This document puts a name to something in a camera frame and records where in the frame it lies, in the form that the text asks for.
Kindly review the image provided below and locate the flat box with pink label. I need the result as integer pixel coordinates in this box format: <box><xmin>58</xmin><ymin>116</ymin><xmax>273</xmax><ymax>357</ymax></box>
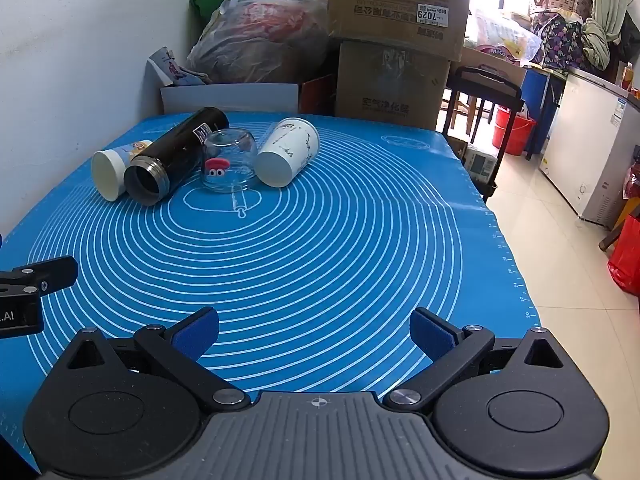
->
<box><xmin>461</xmin><ymin>45</ymin><xmax>529</xmax><ymax>87</ymax></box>

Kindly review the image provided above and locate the white chest freezer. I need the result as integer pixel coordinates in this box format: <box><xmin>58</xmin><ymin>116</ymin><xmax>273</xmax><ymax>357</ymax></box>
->
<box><xmin>538</xmin><ymin>67</ymin><xmax>640</xmax><ymax>231</ymax></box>

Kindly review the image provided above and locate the blue silicone baking mat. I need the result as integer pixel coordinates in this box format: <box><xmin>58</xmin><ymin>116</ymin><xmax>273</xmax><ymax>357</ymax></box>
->
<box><xmin>0</xmin><ymin>112</ymin><xmax>544</xmax><ymax>463</ymax></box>

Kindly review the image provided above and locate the translucent plastic bag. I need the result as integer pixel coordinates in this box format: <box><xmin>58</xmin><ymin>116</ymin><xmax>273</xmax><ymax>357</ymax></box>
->
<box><xmin>187</xmin><ymin>0</ymin><xmax>332</xmax><ymax>86</ymax></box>

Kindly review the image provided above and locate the light curtain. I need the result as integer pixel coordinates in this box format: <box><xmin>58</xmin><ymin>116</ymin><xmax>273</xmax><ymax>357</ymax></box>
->
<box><xmin>591</xmin><ymin>0</ymin><xmax>637</xmax><ymax>77</ymax></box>

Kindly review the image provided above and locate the white paper cup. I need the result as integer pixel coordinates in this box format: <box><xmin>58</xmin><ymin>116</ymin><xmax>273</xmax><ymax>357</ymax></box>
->
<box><xmin>255</xmin><ymin>117</ymin><xmax>321</xmax><ymax>189</ymax></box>

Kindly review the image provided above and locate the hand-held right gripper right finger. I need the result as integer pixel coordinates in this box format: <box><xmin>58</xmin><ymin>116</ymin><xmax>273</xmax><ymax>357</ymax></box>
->
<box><xmin>382</xmin><ymin>307</ymin><xmax>577</xmax><ymax>409</ymax></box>

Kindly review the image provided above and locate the white cardboard box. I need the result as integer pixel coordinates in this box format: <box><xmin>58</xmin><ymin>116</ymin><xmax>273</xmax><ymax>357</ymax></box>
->
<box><xmin>160</xmin><ymin>82</ymin><xmax>301</xmax><ymax>117</ymax></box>

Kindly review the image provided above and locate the red bucket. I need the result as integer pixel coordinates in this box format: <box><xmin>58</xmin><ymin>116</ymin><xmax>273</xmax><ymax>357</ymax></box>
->
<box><xmin>492</xmin><ymin>104</ymin><xmax>537</xmax><ymax>156</ymax></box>

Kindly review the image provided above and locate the printed paper bag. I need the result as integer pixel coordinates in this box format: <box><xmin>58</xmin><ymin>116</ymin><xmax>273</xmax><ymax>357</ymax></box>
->
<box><xmin>147</xmin><ymin>47</ymin><xmax>207</xmax><ymax>89</ymax></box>

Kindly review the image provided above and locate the pale green cloth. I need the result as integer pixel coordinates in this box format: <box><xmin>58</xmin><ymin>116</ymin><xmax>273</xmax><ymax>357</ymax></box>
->
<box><xmin>581</xmin><ymin>17</ymin><xmax>612</xmax><ymax>69</ymax></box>

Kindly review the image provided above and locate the taped brown cardboard box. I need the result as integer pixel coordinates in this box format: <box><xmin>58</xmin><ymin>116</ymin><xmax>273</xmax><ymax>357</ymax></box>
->
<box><xmin>334</xmin><ymin>39</ymin><xmax>452</xmax><ymax>132</ymax></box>

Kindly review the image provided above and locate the labelled brown cardboard box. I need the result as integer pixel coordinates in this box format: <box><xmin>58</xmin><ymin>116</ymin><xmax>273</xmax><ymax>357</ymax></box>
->
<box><xmin>327</xmin><ymin>0</ymin><xmax>474</xmax><ymax>64</ymax></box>

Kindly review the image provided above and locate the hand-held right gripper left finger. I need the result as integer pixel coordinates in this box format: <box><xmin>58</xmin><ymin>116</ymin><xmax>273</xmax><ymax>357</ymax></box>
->
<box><xmin>65</xmin><ymin>307</ymin><xmax>252</xmax><ymax>415</ymax></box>

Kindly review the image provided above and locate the black thermos bottle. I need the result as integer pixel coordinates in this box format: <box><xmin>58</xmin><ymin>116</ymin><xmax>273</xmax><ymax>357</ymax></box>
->
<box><xmin>123</xmin><ymin>106</ymin><xmax>231</xmax><ymax>206</ymax></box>

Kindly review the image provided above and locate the red carton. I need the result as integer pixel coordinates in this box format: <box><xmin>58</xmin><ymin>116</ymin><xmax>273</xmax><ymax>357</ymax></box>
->
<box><xmin>299</xmin><ymin>73</ymin><xmax>338</xmax><ymax>116</ymax></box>

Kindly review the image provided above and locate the purple patterned bag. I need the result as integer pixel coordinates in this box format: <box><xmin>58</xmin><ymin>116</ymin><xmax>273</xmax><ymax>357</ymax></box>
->
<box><xmin>529</xmin><ymin>9</ymin><xmax>587</xmax><ymax>69</ymax></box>

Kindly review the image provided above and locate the white appliance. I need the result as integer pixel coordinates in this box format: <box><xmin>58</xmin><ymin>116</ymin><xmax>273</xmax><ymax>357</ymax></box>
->
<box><xmin>464</xmin><ymin>142</ymin><xmax>499</xmax><ymax>182</ymax></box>

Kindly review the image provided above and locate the white yellow plastic bag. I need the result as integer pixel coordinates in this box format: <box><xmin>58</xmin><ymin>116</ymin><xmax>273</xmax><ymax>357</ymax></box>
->
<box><xmin>469</xmin><ymin>8</ymin><xmax>542</xmax><ymax>61</ymax></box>

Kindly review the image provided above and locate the wooden chair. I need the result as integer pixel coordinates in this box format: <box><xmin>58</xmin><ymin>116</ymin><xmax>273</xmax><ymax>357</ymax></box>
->
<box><xmin>446</xmin><ymin>87</ymin><xmax>482</xmax><ymax>134</ymax></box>

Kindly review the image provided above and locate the yellow stool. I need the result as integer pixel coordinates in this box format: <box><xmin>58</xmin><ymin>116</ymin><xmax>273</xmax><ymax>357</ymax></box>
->
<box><xmin>598</xmin><ymin>197</ymin><xmax>637</xmax><ymax>254</ymax></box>

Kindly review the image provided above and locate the black chair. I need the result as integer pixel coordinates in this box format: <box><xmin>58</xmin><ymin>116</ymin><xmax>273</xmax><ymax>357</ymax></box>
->
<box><xmin>439</xmin><ymin>66</ymin><xmax>524</xmax><ymax>204</ymax></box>

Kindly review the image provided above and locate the red plastic bag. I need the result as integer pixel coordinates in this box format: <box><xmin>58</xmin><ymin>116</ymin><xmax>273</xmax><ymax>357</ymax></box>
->
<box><xmin>607</xmin><ymin>214</ymin><xmax>640</xmax><ymax>297</ymax></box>

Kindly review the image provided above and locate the clear glass cup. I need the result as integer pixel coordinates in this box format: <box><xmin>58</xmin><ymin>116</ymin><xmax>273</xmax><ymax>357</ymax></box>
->
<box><xmin>200</xmin><ymin>129</ymin><xmax>259</xmax><ymax>192</ymax></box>

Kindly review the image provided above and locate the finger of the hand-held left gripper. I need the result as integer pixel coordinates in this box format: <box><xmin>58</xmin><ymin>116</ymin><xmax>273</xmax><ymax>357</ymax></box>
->
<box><xmin>0</xmin><ymin>255</ymin><xmax>80</xmax><ymax>297</ymax></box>

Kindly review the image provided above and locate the blue barrel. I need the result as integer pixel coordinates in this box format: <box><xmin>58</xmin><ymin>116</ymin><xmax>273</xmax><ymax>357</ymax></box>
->
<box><xmin>522</xmin><ymin>67</ymin><xmax>569</xmax><ymax>154</ymax></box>

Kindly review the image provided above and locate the cartoon print paper cup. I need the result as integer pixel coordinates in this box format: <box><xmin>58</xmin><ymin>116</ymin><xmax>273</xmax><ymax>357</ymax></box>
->
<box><xmin>91</xmin><ymin>139</ymin><xmax>154</xmax><ymax>203</ymax></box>

